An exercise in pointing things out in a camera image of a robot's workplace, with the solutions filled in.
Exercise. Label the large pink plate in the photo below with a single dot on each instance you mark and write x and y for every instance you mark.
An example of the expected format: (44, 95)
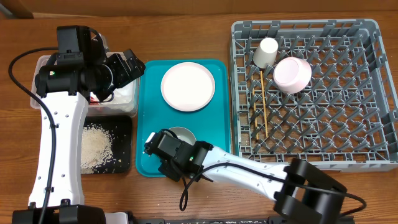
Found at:
(188, 86)

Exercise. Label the red snack wrapper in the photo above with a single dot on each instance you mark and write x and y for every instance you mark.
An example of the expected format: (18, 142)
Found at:
(93, 101)

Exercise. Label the spilled white rice pile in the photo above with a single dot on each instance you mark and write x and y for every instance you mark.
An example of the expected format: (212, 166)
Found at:
(95, 148)

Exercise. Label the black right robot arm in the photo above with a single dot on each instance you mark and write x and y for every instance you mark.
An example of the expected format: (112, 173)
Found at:
(302, 193)

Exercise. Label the wooden chopstick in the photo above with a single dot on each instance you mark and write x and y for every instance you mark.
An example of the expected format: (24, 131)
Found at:
(255, 111)
(264, 103)

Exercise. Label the grey dishwasher rack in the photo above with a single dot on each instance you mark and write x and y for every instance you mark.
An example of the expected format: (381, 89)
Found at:
(345, 119)

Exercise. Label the teal plastic tray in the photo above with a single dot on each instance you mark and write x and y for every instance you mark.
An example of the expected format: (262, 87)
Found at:
(211, 124)

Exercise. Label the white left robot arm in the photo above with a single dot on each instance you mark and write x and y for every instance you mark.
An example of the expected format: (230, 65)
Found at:
(78, 67)

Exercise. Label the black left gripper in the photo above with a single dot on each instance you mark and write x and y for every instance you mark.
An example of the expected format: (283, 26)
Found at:
(125, 75)

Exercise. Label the pale green cup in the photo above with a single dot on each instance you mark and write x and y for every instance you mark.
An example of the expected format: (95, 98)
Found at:
(266, 52)

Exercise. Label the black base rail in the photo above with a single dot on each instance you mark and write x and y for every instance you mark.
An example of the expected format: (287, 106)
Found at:
(270, 220)

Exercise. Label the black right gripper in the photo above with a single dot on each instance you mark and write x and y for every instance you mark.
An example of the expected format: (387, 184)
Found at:
(168, 167)

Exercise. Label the black tray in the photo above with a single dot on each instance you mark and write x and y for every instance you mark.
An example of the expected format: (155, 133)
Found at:
(120, 127)

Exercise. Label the clear plastic bin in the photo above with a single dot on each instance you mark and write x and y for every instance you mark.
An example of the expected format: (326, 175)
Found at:
(102, 109)

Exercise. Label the grey bowl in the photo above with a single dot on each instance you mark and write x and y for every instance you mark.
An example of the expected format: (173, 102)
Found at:
(184, 134)

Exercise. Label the white napkin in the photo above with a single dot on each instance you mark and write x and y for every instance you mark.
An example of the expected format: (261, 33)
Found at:
(124, 94)

